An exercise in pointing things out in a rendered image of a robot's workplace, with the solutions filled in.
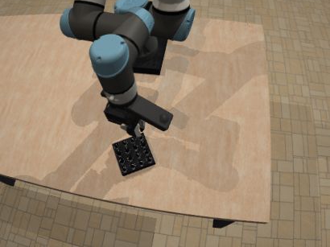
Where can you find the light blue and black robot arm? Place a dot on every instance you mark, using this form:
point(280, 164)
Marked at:
point(112, 60)

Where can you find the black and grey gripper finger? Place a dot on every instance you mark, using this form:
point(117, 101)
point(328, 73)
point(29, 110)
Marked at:
point(132, 131)
point(141, 125)

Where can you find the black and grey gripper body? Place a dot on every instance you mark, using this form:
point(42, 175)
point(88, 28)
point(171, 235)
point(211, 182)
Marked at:
point(117, 114)

